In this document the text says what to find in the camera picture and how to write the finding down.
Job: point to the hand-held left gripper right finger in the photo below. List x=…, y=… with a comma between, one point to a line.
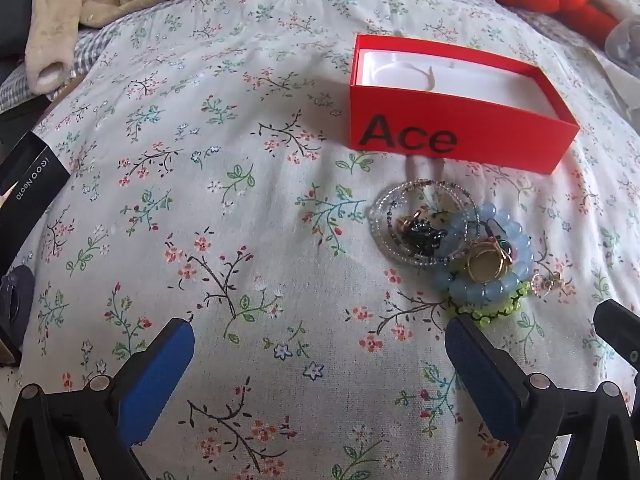
x=480, y=375

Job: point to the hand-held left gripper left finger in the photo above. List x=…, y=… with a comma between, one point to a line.
x=155, y=375

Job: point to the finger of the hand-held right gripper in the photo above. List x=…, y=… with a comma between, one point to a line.
x=622, y=332

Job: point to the rose gold earring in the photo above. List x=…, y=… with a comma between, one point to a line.
x=547, y=282

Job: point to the red cardboard box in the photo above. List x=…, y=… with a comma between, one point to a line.
x=450, y=135

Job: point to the dark blue plastic object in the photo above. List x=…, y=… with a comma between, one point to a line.
x=15, y=305

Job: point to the floral bed sheet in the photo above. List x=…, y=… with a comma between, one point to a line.
x=250, y=210

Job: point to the black phone box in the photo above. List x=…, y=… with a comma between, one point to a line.
x=35, y=165

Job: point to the pale crumpled cloth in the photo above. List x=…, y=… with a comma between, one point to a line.
x=622, y=42

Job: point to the dark cloth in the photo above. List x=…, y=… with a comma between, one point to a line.
x=12, y=15

